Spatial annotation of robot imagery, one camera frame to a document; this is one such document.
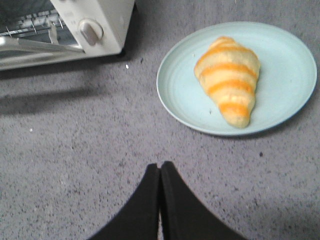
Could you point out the white Toshiba toaster oven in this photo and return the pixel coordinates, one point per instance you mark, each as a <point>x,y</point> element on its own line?
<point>113,15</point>

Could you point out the lower oven control knob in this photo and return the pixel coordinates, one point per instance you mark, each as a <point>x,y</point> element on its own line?
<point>91,31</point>

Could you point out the light green plate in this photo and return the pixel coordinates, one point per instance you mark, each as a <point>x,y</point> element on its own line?
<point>288,76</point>

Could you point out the glass oven door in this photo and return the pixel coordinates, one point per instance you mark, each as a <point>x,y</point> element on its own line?
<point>18,53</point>

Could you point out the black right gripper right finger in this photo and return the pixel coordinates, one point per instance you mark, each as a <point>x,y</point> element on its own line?
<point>183,215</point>

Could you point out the golden croissant bread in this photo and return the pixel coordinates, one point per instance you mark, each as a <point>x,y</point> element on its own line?
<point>228,73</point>

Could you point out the metal wire oven rack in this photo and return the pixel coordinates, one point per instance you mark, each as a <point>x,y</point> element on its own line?
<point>32,24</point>

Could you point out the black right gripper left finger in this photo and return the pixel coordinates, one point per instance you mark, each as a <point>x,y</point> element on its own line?
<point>138,219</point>

